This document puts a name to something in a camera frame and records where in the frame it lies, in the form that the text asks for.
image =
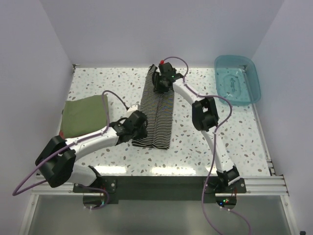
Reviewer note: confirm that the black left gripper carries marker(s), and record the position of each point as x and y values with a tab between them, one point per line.
143	133

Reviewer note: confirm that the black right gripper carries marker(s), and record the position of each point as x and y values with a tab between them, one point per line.
157	87

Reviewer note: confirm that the black white striped tank top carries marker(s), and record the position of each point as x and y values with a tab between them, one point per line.
158	108

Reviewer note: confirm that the olive green tank top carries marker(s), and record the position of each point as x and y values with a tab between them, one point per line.
84	116

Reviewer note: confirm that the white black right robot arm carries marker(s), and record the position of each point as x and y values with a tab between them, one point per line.
204	117

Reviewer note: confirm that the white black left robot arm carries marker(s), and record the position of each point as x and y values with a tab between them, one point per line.
57	161

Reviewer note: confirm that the folded rust red tank top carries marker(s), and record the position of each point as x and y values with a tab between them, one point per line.
61	134

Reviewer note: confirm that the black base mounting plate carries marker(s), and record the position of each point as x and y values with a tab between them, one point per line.
156	188

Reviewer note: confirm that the translucent blue plastic bin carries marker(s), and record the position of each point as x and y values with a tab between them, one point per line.
237	80

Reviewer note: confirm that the aluminium front frame rail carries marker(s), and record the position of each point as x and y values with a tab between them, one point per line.
255	185

